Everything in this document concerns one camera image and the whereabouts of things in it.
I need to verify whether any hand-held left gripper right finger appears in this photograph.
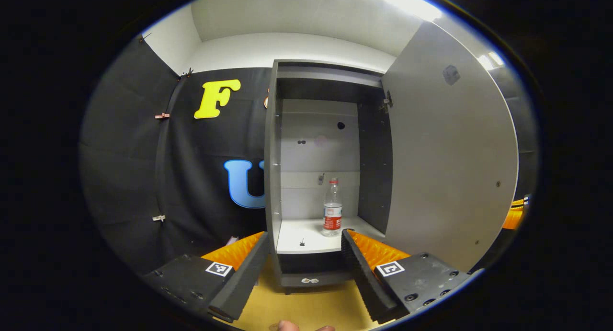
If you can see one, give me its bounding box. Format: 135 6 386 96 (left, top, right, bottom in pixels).
341 229 472 324

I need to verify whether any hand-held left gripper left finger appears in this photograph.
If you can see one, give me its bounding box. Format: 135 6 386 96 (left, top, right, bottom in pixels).
144 231 271 323

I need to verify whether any clear plastic bottle red label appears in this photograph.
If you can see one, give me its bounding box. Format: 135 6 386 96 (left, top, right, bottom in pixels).
322 178 343 237

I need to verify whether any beige cabinet door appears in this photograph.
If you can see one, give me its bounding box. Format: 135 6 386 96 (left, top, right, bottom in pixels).
382 21 520 273

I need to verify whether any dark grey cabinet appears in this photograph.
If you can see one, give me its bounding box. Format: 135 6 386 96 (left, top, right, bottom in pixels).
264 59 398 294

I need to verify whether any small ceiling light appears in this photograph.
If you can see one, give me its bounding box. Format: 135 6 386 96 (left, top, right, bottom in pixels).
479 51 505 71

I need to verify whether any long ceiling light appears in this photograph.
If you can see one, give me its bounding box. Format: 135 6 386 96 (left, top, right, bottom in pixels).
354 0 443 21

